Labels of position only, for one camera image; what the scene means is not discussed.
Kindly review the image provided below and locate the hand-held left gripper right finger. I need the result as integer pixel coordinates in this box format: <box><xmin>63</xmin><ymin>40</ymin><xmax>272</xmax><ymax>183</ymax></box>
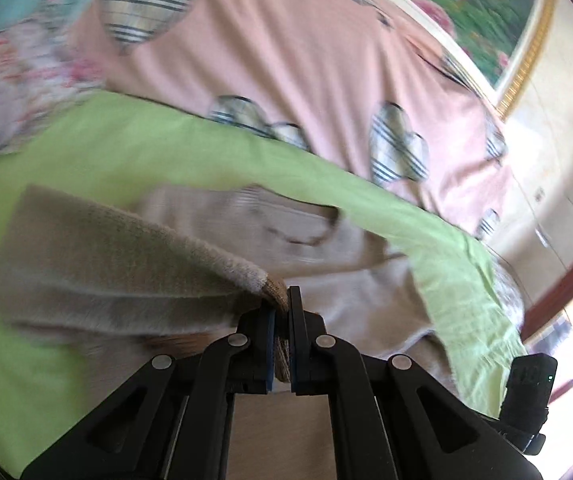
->
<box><xmin>286</xmin><ymin>286</ymin><xmax>542</xmax><ymax>480</ymax></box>

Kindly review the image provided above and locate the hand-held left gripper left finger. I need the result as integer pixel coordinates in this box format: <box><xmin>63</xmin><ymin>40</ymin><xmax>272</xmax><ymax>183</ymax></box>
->
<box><xmin>19</xmin><ymin>305</ymin><xmax>277</xmax><ymax>480</ymax></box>

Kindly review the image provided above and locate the grey-beige knit sweater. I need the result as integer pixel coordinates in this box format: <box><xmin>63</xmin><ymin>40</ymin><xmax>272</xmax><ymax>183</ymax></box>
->
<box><xmin>0</xmin><ymin>182</ymin><xmax>462</xmax><ymax>401</ymax></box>

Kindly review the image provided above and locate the light green bed sheet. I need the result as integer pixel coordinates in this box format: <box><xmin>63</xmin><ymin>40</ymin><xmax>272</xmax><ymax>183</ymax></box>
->
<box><xmin>0</xmin><ymin>91</ymin><xmax>527</xmax><ymax>476</ymax></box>

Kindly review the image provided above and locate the pink heart-print quilt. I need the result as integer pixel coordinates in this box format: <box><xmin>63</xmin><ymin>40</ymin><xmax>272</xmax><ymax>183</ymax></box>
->
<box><xmin>69</xmin><ymin>0</ymin><xmax>514</xmax><ymax>241</ymax></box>

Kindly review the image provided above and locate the floral ruffled cloth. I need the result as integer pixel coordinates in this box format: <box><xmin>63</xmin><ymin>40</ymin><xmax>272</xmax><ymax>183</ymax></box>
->
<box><xmin>0</xmin><ymin>15</ymin><xmax>107</xmax><ymax>186</ymax></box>

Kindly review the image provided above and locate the gold-framed landscape painting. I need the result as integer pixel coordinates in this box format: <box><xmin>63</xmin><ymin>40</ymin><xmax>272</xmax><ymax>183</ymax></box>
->
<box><xmin>316</xmin><ymin>0</ymin><xmax>562</xmax><ymax>121</ymax></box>

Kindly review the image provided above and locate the brown wooden door frame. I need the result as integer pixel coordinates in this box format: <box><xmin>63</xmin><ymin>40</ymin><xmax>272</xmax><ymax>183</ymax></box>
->
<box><xmin>521</xmin><ymin>240</ymin><xmax>573</xmax><ymax>341</ymax></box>

